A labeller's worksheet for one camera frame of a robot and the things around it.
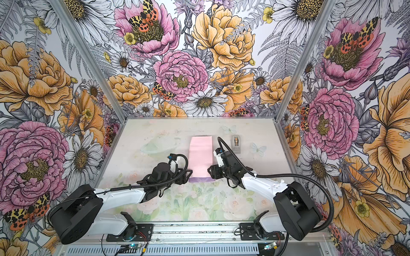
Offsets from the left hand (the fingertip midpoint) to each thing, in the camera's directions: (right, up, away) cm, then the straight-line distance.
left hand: (187, 174), depth 87 cm
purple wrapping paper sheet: (+7, +8, +4) cm, 11 cm away
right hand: (+14, +1, 0) cm, 14 cm away
